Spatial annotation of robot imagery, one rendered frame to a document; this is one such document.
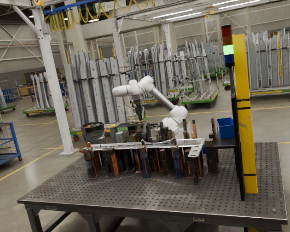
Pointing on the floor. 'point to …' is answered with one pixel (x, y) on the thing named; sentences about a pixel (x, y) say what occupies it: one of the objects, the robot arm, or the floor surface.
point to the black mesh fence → (238, 148)
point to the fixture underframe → (174, 225)
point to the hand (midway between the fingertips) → (140, 117)
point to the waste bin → (92, 132)
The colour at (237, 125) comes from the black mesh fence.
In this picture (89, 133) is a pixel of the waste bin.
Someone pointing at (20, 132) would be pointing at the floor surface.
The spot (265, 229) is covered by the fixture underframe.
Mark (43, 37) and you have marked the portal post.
